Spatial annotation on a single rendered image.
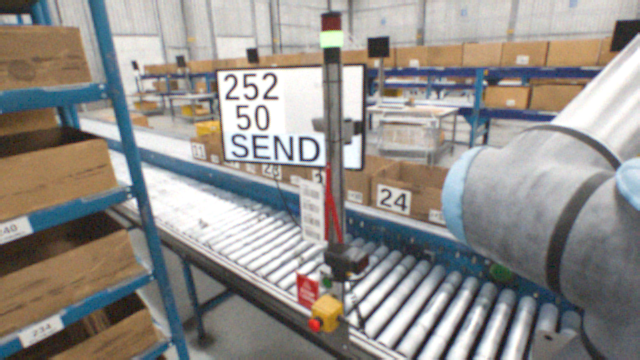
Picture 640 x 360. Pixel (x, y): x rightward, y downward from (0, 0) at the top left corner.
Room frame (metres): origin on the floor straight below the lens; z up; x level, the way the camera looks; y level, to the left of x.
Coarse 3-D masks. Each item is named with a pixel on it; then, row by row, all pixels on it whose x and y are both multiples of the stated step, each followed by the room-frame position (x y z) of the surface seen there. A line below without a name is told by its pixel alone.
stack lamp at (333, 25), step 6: (324, 18) 0.80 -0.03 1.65; (330, 18) 0.80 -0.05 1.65; (336, 18) 0.80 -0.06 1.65; (324, 24) 0.80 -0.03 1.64; (330, 24) 0.80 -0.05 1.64; (336, 24) 0.80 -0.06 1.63; (324, 30) 0.80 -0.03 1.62; (330, 30) 0.80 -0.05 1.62; (336, 30) 0.80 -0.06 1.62; (324, 36) 0.81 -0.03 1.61; (330, 36) 0.80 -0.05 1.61; (336, 36) 0.80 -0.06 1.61; (342, 36) 0.82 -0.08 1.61; (324, 42) 0.81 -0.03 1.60; (330, 42) 0.80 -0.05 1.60; (336, 42) 0.80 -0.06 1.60; (342, 42) 0.82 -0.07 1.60
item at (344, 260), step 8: (328, 248) 0.76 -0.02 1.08; (336, 248) 0.75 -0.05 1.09; (344, 248) 0.75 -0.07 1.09; (352, 248) 0.74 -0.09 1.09; (328, 256) 0.74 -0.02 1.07; (336, 256) 0.72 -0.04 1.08; (344, 256) 0.71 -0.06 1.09; (352, 256) 0.71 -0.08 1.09; (360, 256) 0.71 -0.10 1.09; (368, 256) 0.72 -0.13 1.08; (328, 264) 0.74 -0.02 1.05; (336, 264) 0.72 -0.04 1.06; (344, 264) 0.70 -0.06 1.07; (352, 264) 0.69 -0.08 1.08; (360, 264) 0.69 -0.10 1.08; (368, 264) 0.71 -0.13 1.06; (336, 272) 0.74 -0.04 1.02; (344, 272) 0.73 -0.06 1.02; (352, 272) 0.69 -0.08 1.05; (360, 272) 0.69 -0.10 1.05; (336, 280) 0.74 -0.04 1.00; (344, 280) 0.72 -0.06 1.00
